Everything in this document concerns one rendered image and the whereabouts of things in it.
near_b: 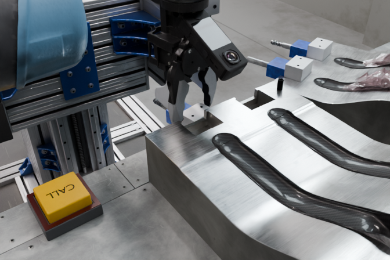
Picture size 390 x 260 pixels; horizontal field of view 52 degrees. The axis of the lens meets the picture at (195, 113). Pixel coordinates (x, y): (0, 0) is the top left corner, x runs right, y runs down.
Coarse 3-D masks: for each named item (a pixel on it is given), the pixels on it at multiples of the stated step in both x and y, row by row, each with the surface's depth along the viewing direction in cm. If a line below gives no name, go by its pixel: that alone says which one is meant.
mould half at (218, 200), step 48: (288, 96) 65; (192, 144) 55; (288, 144) 56; (384, 144) 55; (192, 192) 50; (240, 192) 48; (336, 192) 47; (384, 192) 44; (240, 240) 44; (288, 240) 40; (336, 240) 38
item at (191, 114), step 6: (156, 102) 75; (162, 108) 74; (186, 108) 71; (192, 108) 69; (198, 108) 69; (204, 108) 69; (168, 114) 71; (186, 114) 67; (192, 114) 67; (198, 114) 67; (168, 120) 71; (186, 120) 67; (192, 120) 66
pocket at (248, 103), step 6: (258, 90) 67; (252, 96) 68; (258, 96) 68; (264, 96) 66; (270, 96) 65; (240, 102) 66; (246, 102) 66; (252, 102) 68; (258, 102) 68; (264, 102) 67; (252, 108) 67
